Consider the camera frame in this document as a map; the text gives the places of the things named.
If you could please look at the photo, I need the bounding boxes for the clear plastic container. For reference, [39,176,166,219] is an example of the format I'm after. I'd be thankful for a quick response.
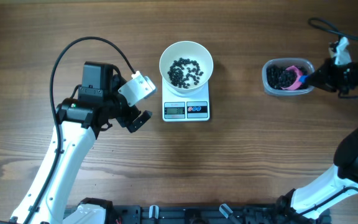
[262,58,314,96]

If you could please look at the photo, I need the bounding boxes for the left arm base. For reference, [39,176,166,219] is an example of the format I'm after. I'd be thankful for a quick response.
[63,197,122,224]

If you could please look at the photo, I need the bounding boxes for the white digital kitchen scale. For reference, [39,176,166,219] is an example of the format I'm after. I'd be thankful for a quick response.
[162,80,210,122]

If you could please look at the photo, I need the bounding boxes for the white plastic bowl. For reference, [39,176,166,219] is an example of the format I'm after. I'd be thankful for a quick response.
[159,41,214,93]

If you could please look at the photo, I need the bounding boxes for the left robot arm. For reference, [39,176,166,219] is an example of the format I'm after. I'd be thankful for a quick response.
[9,62,156,223]

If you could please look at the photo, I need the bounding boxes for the pink scoop blue handle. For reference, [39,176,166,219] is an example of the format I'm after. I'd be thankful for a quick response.
[279,65,308,91]

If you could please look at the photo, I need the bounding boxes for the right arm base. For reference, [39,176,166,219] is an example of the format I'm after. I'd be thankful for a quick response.
[273,189,315,224]

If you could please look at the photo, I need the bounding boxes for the black beans in bowl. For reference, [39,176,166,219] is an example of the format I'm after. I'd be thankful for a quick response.
[167,58,204,90]

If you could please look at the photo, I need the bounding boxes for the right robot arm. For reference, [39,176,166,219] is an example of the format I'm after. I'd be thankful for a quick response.
[275,57,358,223]

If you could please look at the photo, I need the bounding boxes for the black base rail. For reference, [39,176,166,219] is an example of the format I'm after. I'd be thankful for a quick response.
[63,203,332,224]

